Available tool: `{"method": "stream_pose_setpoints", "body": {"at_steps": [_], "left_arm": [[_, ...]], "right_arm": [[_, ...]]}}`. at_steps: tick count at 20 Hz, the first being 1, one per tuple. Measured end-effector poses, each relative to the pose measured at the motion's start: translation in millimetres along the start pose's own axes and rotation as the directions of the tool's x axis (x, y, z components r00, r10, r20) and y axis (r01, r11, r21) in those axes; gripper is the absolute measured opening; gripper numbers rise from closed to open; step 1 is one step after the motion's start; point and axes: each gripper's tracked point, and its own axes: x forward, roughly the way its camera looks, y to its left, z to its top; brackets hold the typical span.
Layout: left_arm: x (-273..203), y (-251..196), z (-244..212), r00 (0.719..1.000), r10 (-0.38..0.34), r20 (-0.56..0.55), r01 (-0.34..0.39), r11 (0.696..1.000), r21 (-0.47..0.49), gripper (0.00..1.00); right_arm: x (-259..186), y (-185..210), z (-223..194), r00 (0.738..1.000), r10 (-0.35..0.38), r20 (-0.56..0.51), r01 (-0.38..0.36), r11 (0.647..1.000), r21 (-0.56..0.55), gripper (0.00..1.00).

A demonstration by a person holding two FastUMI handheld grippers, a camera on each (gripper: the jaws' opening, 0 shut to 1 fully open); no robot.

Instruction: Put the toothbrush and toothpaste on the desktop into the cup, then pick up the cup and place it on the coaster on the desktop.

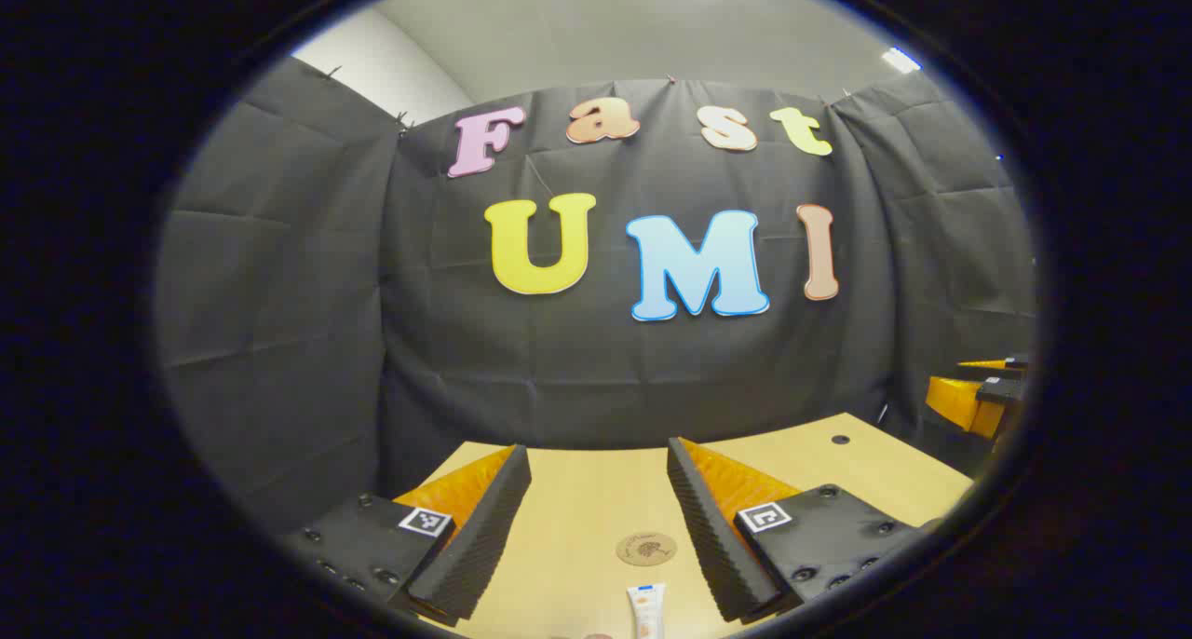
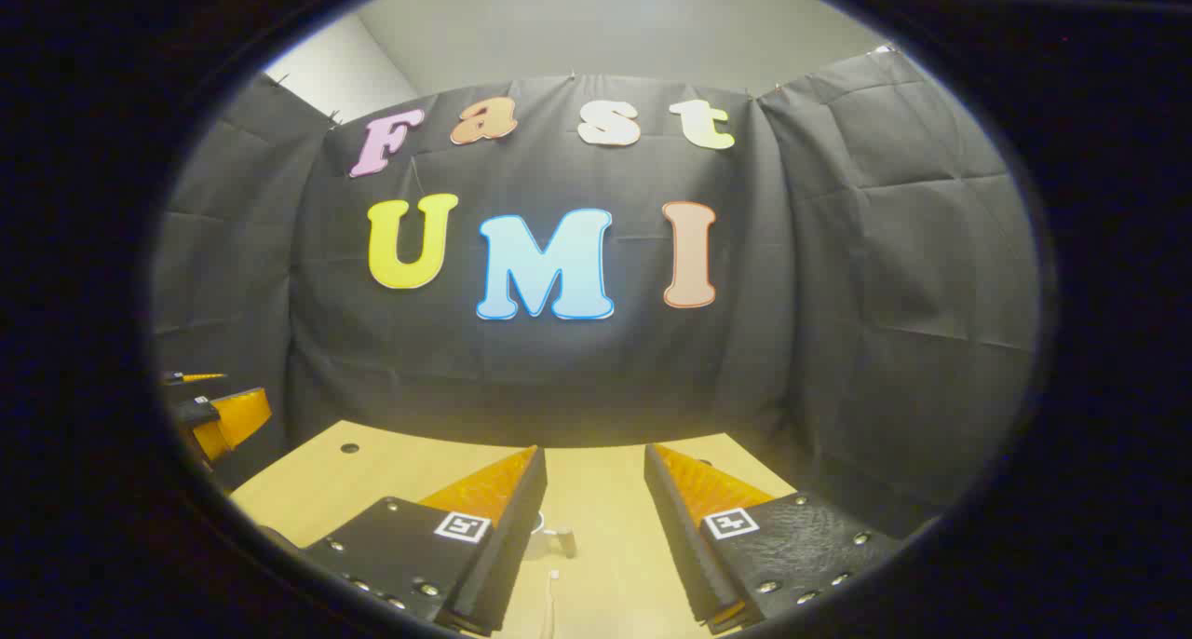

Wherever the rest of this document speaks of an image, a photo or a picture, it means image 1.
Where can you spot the black backdrop cloth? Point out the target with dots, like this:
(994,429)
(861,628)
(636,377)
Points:
(596,369)

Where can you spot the light wooden desktop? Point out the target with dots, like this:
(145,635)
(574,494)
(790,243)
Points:
(587,499)

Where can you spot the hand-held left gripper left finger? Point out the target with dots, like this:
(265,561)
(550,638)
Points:
(470,546)

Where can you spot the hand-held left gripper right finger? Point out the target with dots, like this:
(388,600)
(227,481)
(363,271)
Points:
(712,537)

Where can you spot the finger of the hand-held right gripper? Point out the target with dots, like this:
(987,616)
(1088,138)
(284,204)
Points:
(996,364)
(959,404)

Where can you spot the ceiling light panel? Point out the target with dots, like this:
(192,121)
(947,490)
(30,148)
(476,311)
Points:
(900,60)

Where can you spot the round cork coaster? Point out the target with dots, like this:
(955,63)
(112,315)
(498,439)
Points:
(646,549)

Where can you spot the white toothpaste tube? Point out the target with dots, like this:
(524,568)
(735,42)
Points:
(646,613)

